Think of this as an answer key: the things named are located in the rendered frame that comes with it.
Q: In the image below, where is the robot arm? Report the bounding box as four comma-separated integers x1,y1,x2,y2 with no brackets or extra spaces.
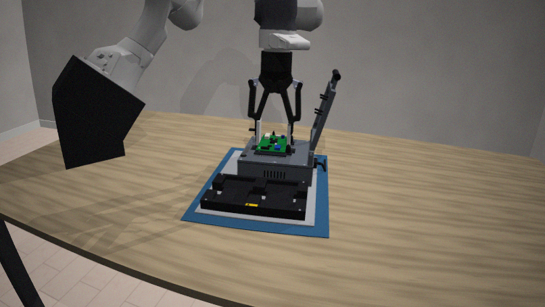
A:
79,0,324,95

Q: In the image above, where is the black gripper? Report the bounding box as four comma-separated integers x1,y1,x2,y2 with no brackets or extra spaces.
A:
247,51,303,145

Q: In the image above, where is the green circuit board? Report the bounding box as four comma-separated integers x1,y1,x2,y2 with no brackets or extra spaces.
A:
256,133,287,153

